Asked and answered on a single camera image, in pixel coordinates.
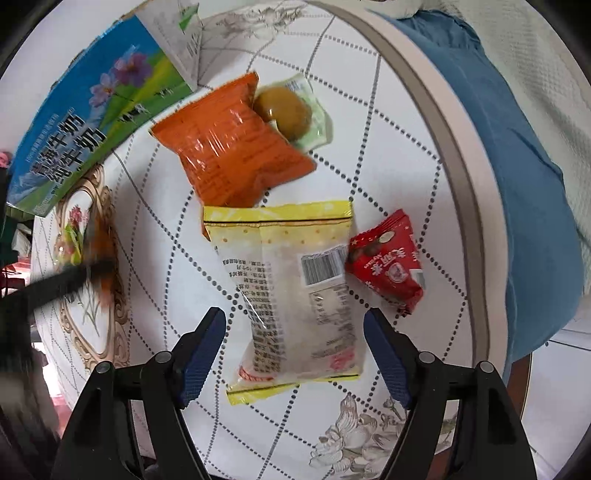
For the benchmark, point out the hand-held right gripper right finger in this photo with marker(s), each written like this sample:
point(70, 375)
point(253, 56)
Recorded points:
point(388, 360)

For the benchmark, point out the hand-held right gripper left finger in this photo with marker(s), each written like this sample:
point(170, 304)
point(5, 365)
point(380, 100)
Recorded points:
point(203, 355)

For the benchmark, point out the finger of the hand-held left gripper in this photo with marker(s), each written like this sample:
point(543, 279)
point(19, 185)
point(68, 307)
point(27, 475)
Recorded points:
point(51, 288)

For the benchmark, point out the yellow-edged clear bread packet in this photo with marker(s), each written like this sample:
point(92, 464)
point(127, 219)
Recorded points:
point(295, 295)

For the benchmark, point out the blue printed cardboard box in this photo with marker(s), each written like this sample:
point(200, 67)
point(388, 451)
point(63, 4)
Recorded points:
point(92, 115)

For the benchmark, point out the red triangular snack packet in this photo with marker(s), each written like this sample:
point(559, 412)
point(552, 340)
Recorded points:
point(388, 263)

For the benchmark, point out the white floral printed blanket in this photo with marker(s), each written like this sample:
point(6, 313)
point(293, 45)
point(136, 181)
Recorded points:
point(415, 194)

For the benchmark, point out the orange snack packet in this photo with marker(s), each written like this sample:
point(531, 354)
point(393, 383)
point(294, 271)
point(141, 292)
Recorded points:
point(231, 147)

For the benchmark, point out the blue bed sheet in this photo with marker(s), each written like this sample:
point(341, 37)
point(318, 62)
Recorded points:
point(517, 184)

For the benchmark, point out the packaged brown egg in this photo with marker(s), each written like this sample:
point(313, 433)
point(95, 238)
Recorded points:
point(281, 110)

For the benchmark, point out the white textured blanket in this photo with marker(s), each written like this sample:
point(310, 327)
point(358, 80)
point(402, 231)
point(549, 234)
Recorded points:
point(554, 69)

